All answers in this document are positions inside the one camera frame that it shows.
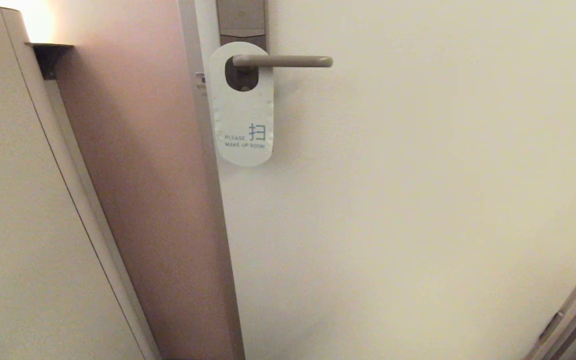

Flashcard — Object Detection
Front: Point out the brown metal lock plate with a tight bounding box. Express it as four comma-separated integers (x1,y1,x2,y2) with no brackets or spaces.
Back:
216,0,269,93

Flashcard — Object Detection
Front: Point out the beige curved wall panel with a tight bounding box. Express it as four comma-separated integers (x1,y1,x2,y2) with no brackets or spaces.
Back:
0,2,161,360

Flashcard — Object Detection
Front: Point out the beige metal door handle lever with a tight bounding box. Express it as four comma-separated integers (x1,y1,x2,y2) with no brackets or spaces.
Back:
232,54,334,69

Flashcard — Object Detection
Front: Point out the blue and white door hanger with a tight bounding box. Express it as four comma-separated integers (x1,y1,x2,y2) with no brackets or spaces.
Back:
209,41,275,168

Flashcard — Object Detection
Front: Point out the dark wall lamp shelf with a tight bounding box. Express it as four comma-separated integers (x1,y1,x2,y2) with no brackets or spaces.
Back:
24,42,74,81

